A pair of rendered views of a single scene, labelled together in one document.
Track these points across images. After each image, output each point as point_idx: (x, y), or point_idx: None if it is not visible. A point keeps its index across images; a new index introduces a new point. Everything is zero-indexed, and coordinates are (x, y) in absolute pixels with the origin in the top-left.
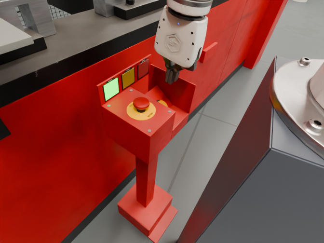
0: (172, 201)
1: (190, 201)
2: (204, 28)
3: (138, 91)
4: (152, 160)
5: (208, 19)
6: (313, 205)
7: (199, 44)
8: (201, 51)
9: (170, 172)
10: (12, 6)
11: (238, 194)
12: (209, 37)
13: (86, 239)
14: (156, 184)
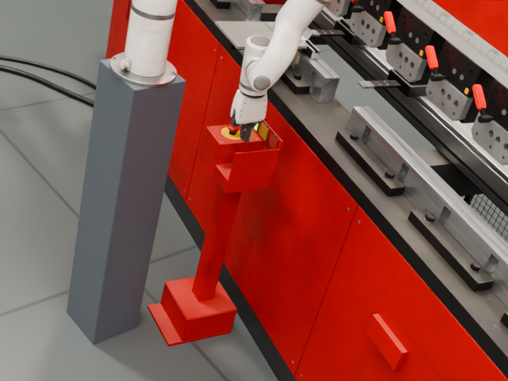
0: (184, 348)
1: (171, 367)
2: (236, 96)
3: (253, 140)
4: (200, 159)
5: (392, 263)
6: None
7: (233, 103)
8: (236, 115)
9: (230, 372)
10: (312, 69)
11: None
12: (394, 312)
13: (195, 263)
14: (214, 314)
